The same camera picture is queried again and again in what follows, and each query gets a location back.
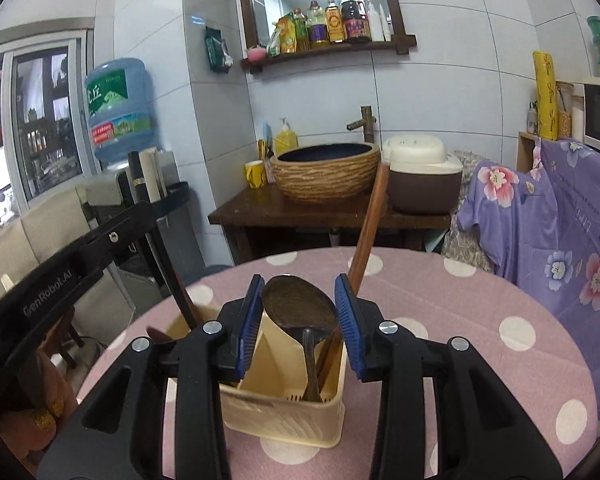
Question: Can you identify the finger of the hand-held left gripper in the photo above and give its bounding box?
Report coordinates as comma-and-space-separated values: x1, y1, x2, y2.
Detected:
75, 202, 160, 272

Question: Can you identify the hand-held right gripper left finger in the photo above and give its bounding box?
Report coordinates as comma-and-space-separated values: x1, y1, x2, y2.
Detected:
36, 274, 266, 480

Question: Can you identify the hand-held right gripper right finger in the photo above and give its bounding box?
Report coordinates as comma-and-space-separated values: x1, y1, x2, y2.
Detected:
333, 274, 564, 480

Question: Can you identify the brown wooden chopstick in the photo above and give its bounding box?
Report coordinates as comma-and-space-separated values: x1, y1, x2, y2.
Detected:
316, 327, 345, 393
348, 164, 391, 293

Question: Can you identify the silver metal spoon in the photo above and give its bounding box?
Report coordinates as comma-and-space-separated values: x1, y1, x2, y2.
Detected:
261, 274, 340, 403

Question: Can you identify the dark brown chopstick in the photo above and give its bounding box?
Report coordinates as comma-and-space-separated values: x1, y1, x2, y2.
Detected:
128, 151, 204, 330

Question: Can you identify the beige perforated utensil holder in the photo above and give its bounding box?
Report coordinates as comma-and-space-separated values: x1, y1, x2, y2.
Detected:
167, 304, 349, 449

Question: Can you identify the grey water dispenser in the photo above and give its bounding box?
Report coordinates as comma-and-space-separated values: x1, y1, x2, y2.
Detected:
84, 149, 207, 283

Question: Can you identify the dark wooden washstand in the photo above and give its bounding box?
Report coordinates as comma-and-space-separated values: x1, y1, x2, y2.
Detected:
208, 187, 452, 267

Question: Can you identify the blue water jug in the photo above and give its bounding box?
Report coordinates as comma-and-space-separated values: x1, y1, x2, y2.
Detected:
84, 57, 160, 162

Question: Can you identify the sliding glass window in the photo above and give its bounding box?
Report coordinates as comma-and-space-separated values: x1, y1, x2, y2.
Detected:
0, 30, 102, 233

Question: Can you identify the pink polka dot tablecloth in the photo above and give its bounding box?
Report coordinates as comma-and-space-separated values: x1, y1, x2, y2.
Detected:
77, 247, 600, 480

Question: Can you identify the grey patterned cloth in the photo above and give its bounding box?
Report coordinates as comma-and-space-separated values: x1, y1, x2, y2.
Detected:
440, 150, 497, 275

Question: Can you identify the yellow cup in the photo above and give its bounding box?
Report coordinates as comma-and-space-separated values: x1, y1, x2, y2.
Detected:
244, 159, 266, 190

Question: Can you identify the woven pattern sink basin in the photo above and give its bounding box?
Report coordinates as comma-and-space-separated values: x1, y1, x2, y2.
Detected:
270, 142, 382, 204

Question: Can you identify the white brown rice cooker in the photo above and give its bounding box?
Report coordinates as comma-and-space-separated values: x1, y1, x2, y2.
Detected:
382, 133, 464, 215

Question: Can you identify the yellow soap dispenser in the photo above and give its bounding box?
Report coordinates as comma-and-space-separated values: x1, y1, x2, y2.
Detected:
274, 117, 300, 156

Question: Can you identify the green hanging packet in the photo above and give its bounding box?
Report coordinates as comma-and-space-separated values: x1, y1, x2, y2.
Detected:
203, 25, 234, 75

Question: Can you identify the bronze faucet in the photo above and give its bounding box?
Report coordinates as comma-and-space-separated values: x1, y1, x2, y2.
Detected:
346, 105, 379, 144

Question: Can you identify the purple floral cloth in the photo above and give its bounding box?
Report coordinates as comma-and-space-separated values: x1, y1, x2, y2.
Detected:
455, 137, 600, 427

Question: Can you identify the small wooden cabinet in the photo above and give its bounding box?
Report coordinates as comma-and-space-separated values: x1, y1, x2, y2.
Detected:
517, 130, 544, 174

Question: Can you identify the yellow green seasoning packet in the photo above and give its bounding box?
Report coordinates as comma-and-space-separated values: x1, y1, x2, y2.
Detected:
267, 15, 298, 57

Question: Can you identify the green oil bottle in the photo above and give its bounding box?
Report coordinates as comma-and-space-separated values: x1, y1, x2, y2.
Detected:
292, 8, 311, 52

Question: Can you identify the purple label bottle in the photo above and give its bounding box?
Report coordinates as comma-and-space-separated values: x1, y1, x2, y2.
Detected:
307, 0, 330, 49

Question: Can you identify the yellow label bottle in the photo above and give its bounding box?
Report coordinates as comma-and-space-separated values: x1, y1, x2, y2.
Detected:
325, 0, 346, 44

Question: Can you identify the yellow wrap roll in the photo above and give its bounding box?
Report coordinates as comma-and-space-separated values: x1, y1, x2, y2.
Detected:
532, 50, 560, 142

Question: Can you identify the glass storage jar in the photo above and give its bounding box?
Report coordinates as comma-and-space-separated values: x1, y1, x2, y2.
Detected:
555, 81, 576, 141

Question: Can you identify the white squeeze bottle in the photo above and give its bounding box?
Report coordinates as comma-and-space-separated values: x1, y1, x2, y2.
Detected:
366, 2, 386, 43

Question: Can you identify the dark soy sauce bottle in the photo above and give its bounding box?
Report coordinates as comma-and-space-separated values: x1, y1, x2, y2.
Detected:
341, 0, 372, 43

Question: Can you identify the wooden wall shelf with mirror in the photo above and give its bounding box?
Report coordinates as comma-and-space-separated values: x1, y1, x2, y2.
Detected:
231, 0, 418, 75

